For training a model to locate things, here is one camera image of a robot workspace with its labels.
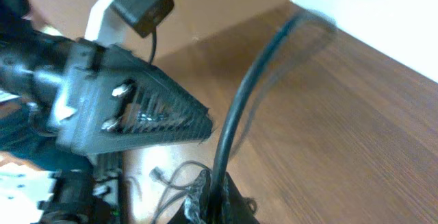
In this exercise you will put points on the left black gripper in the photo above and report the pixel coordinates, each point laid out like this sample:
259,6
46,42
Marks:
31,67

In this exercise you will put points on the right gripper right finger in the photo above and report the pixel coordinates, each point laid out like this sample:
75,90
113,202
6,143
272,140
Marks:
234,208

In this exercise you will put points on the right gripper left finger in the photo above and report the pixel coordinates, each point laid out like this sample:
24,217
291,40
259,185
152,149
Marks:
193,210

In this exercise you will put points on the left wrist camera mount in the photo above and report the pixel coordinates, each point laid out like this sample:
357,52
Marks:
109,20

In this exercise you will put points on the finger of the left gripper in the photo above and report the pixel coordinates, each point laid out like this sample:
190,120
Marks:
109,101

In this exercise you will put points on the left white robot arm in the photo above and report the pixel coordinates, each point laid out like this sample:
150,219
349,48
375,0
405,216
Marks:
84,197

